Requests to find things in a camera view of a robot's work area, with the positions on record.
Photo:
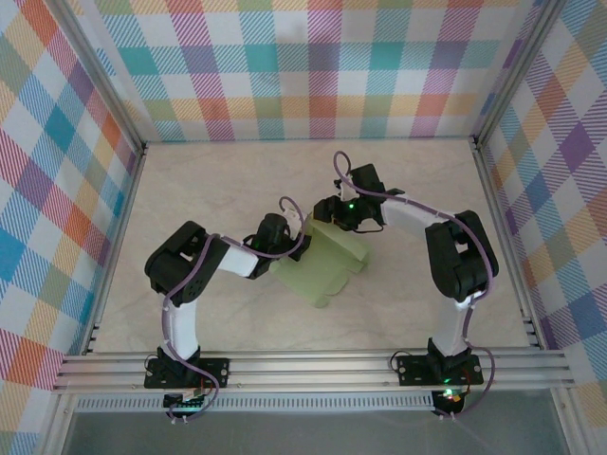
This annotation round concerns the light green paper box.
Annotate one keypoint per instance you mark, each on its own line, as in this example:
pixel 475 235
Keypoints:
pixel 322 270

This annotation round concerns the aluminium rail holding arm bases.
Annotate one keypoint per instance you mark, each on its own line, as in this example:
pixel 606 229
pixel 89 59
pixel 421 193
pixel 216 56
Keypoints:
pixel 308 369

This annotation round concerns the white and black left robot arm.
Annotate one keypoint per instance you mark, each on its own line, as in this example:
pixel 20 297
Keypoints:
pixel 182 327

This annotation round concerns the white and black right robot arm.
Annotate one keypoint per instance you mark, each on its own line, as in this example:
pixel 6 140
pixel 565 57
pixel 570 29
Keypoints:
pixel 453 332

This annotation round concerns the green circuit board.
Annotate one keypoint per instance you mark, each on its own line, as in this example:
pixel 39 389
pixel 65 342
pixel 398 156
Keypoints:
pixel 185 403

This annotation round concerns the black controller with orange part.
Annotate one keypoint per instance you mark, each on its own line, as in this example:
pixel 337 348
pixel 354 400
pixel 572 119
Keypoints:
pixel 448 398

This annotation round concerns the aluminium side rail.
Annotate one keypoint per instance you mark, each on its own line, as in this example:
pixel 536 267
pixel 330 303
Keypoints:
pixel 126 199
pixel 494 199

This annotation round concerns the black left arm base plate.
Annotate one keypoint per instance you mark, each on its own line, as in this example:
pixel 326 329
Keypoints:
pixel 213 367

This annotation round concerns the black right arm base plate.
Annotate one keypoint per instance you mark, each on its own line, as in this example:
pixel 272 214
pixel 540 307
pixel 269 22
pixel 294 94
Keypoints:
pixel 412 369

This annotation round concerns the aluminium corner post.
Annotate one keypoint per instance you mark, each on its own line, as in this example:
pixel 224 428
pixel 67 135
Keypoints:
pixel 106 80
pixel 517 66

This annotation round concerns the aluminium frame leg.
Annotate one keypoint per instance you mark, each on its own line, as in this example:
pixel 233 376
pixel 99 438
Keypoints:
pixel 59 426
pixel 569 426

